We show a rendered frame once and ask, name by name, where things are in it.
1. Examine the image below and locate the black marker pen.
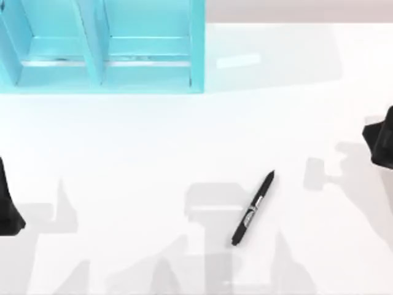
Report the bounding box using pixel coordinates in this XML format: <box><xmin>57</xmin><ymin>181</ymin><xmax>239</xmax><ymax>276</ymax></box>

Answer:
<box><xmin>231</xmin><ymin>169</ymin><xmax>276</xmax><ymax>247</ymax></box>

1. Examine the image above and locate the light blue rack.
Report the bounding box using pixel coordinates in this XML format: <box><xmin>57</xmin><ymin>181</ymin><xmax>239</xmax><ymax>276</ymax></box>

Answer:
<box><xmin>0</xmin><ymin>0</ymin><xmax>205</xmax><ymax>95</ymax></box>

